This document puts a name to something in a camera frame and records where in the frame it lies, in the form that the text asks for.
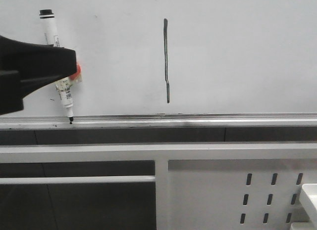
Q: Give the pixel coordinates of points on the red round magnet taped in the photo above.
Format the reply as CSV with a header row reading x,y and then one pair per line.
x,y
77,76

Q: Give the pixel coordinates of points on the white metal pegboard frame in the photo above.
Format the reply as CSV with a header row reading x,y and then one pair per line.
x,y
199,186

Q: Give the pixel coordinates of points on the large white whiteboard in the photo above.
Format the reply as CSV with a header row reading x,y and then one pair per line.
x,y
181,56

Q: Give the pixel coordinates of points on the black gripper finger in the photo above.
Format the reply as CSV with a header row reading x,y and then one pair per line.
x,y
25,68

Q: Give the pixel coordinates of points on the aluminium whiteboard tray rail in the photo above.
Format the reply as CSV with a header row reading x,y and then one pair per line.
x,y
160,121

